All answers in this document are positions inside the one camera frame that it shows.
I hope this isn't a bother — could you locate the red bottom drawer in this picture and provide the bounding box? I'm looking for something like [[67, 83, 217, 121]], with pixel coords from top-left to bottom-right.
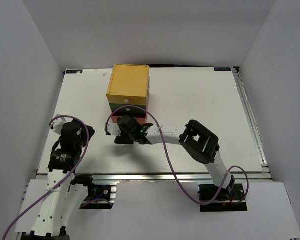
[[111, 111, 147, 125]]

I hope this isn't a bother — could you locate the yellow top drawer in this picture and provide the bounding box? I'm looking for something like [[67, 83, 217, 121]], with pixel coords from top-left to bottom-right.
[[106, 94, 148, 106]]

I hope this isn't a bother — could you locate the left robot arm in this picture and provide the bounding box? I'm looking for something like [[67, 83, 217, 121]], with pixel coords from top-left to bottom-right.
[[21, 118, 96, 240]]

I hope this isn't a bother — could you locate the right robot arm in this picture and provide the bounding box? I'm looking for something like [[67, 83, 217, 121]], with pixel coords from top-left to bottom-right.
[[107, 115, 235, 200]]

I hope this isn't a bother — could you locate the yellow drawer cabinet shell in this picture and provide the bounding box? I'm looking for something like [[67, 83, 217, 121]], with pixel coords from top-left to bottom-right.
[[106, 64, 150, 98]]

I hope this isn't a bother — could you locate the left blue table sticker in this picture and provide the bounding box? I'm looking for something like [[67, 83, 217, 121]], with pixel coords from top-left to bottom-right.
[[65, 69, 83, 74]]

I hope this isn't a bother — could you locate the blue table sticker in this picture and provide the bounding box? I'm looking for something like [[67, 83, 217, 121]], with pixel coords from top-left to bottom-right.
[[65, 69, 83, 74], [213, 67, 232, 72]]

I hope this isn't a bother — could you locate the right blue table sticker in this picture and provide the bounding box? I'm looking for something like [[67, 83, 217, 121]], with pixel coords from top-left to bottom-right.
[[213, 67, 232, 72]]

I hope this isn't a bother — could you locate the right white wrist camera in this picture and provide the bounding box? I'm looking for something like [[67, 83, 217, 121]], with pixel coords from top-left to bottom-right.
[[105, 122, 121, 137]]

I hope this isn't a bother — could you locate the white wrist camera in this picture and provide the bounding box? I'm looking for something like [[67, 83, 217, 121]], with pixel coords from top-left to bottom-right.
[[105, 122, 121, 137], [49, 115, 67, 136]]

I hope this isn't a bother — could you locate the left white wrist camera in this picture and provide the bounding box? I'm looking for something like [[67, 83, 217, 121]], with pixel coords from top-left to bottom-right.
[[49, 115, 67, 136]]

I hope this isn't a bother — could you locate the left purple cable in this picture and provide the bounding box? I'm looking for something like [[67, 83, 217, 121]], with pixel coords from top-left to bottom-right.
[[2, 116, 113, 240]]

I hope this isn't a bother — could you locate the aluminium front rail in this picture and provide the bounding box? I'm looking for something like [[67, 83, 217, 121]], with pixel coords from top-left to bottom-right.
[[36, 171, 273, 185]]

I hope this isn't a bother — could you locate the aluminium rail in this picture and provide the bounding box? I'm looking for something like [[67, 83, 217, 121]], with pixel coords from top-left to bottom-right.
[[36, 171, 273, 185], [231, 66, 275, 182]]

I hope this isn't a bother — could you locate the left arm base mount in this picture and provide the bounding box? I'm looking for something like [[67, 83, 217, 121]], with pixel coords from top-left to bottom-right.
[[70, 175, 114, 210]]

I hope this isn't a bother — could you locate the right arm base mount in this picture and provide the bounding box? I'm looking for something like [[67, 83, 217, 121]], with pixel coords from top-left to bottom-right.
[[198, 183, 248, 213]]

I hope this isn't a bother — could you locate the aluminium right side rail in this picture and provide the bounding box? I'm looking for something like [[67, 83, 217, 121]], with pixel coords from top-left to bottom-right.
[[231, 66, 275, 182]]

